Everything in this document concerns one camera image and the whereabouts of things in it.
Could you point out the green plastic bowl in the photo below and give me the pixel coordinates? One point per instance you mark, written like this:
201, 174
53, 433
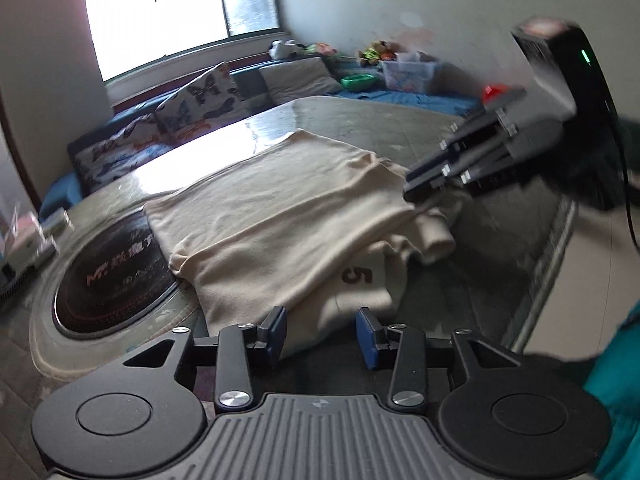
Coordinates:
357, 81

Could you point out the red plastic toy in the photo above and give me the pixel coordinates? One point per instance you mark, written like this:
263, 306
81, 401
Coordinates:
492, 92

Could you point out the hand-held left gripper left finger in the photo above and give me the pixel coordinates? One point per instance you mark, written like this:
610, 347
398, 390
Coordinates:
277, 332

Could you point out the blue sofa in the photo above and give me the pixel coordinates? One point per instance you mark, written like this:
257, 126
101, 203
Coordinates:
425, 101

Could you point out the square butterfly print pillow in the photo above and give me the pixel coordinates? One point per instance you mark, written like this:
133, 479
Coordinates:
200, 97

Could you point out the round black heater plate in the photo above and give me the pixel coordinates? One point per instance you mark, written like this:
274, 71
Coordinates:
115, 280

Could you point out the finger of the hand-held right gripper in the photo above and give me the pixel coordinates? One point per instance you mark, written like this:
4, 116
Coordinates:
480, 122
450, 177

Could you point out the panda plush toy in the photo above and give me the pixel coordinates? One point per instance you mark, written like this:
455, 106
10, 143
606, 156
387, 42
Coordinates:
282, 49

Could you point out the wide butterfly print pillow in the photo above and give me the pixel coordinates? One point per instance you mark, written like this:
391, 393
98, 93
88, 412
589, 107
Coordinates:
115, 152

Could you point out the pink plush toy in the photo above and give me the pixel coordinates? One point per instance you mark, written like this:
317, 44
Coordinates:
320, 49

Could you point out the cream sweater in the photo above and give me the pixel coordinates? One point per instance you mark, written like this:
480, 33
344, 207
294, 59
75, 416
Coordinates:
280, 200

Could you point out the colourful plush toys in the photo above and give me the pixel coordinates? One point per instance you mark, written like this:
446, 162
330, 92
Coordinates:
377, 52

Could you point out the window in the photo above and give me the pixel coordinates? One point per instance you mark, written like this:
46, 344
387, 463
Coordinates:
170, 15

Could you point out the pink white tissue pack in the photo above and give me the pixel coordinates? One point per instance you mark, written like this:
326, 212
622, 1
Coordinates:
17, 245

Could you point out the clear plastic container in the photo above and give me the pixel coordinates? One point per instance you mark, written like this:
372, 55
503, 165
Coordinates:
54, 218

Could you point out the grey pillow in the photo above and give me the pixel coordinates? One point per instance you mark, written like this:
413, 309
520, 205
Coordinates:
295, 80

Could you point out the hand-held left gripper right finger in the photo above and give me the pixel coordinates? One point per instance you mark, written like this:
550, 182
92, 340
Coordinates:
367, 340

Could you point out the clear plastic storage box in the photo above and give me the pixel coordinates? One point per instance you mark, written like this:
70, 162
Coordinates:
407, 75

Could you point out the person's teal jacket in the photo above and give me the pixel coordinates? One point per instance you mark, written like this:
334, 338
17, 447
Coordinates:
617, 390

